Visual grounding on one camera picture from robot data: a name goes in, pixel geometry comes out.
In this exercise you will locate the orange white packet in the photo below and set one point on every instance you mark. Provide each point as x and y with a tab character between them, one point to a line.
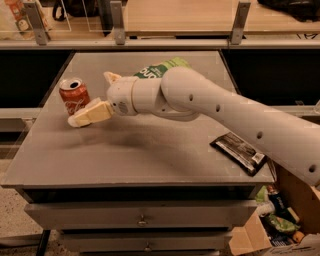
19	14

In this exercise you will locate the metal bracket post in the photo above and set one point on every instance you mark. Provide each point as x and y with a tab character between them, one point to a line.
239	22
36	21
118	22

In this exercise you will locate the green snack bag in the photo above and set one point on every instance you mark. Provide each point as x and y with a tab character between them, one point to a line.
158	70

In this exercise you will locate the grey drawer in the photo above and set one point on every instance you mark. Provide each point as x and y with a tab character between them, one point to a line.
141	214
146	241

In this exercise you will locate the black snack bar wrapper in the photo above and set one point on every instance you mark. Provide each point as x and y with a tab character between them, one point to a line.
249	160

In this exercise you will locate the left metal bracket post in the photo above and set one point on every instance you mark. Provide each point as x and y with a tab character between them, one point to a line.
36	21

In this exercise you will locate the upper grey drawer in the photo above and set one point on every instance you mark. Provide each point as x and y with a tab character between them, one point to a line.
141	214

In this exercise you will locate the lower grey drawer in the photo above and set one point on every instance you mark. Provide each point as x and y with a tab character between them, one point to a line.
146	241

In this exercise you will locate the red coca-cola can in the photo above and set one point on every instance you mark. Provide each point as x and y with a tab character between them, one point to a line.
74	94

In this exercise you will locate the middle metal bracket post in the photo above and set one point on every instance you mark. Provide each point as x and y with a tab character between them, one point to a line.
118	22

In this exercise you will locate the cardboard box of snacks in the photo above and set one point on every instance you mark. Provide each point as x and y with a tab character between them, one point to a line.
288	226

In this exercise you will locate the right metal bracket post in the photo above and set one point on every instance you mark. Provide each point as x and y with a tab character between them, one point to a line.
239	22

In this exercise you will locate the black bag top left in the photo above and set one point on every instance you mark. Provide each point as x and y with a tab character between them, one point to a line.
75	8

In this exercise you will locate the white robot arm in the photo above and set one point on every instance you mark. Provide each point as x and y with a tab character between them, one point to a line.
182	94

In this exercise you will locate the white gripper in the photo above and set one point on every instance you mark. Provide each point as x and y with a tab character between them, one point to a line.
119	95

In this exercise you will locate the black bag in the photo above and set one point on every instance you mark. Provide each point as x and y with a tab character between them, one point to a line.
301	10
75	8

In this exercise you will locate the black bag top right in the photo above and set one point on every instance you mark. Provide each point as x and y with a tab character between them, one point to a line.
301	10

